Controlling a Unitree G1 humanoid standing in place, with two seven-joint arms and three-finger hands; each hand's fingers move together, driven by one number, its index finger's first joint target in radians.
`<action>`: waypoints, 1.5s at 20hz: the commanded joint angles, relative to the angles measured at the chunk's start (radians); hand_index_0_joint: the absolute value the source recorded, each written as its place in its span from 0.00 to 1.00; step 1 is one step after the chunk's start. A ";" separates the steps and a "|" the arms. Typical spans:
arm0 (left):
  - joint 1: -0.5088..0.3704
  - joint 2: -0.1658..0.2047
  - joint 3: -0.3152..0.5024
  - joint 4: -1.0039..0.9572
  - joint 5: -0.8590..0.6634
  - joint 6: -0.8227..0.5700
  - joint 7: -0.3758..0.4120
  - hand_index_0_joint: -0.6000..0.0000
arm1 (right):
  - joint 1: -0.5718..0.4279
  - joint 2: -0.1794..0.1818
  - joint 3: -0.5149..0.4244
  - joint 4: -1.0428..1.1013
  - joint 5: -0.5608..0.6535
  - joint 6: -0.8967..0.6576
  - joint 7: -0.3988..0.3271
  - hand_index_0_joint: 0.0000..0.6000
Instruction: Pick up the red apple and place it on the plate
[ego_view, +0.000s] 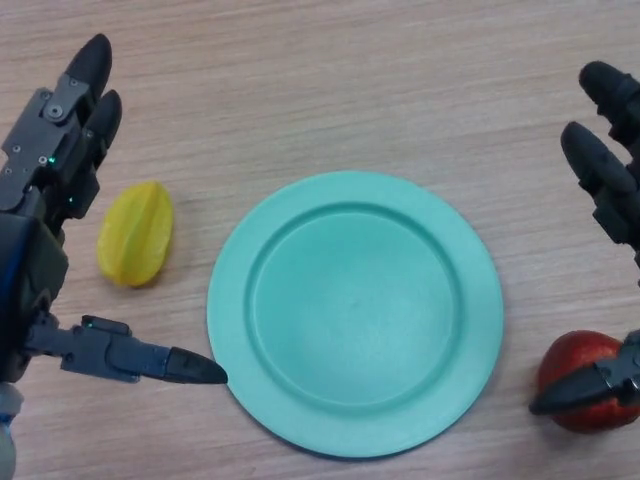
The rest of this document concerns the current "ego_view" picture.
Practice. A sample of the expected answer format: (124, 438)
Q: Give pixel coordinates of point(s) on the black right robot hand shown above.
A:
(605, 170)

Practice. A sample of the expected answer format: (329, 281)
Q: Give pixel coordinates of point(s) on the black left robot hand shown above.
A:
(32, 250)

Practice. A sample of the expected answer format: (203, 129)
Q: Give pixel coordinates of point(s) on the red apple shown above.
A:
(585, 420)

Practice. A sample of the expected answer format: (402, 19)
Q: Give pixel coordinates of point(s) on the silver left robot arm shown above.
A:
(6, 440)

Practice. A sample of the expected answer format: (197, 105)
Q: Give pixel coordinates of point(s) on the green round plate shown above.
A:
(355, 310)

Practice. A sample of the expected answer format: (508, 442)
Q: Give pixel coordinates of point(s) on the yellow starfruit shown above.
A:
(136, 235)

